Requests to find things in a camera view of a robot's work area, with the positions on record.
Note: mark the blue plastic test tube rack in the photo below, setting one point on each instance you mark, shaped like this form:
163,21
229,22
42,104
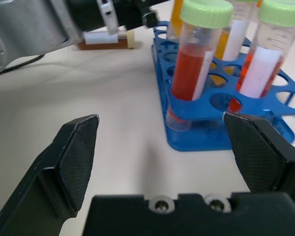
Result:
201,103

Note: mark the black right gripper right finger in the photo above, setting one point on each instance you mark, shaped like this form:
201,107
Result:
258,152

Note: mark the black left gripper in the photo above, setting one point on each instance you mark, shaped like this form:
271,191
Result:
130,12

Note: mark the brown liquid tube cream cap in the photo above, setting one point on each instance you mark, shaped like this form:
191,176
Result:
100,39

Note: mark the yellow liquid test tube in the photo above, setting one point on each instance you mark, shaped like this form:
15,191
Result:
175,19

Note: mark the red liquid tube green cap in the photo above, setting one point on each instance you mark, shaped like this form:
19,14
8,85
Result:
186,73

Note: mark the yellow liquid tube white label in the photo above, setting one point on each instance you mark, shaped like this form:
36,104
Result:
236,39

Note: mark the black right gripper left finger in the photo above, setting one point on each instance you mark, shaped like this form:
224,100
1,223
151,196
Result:
71,157

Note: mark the orange-red liquid tube green cap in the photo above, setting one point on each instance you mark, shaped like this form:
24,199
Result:
260,71

